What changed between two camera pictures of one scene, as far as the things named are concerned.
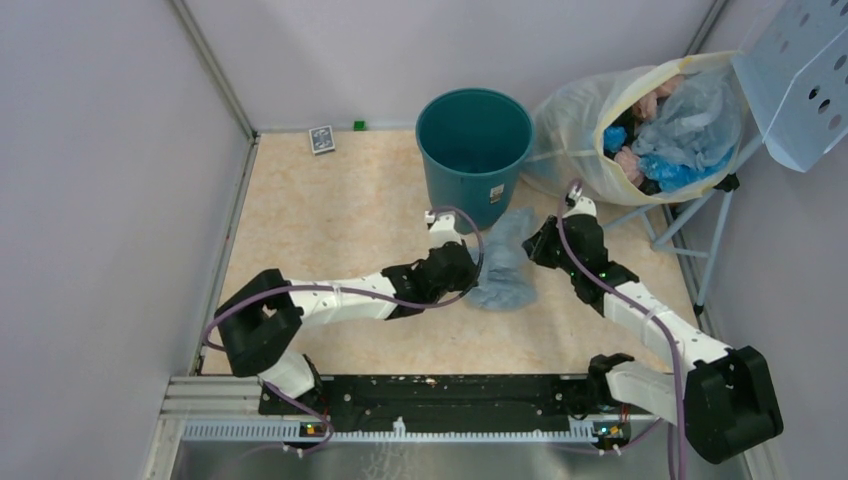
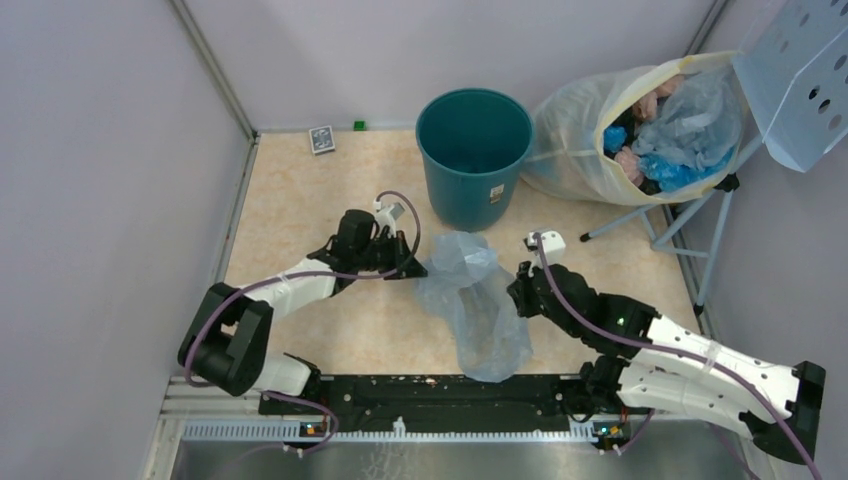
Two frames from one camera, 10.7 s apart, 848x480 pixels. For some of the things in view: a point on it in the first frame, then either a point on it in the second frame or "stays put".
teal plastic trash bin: (473, 142) stays put
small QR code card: (322, 140) stays put
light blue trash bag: (508, 281) to (464, 282)
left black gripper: (468, 278) to (397, 245)
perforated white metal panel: (793, 73) stays put
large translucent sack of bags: (651, 134) stays put
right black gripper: (535, 246) to (520, 290)
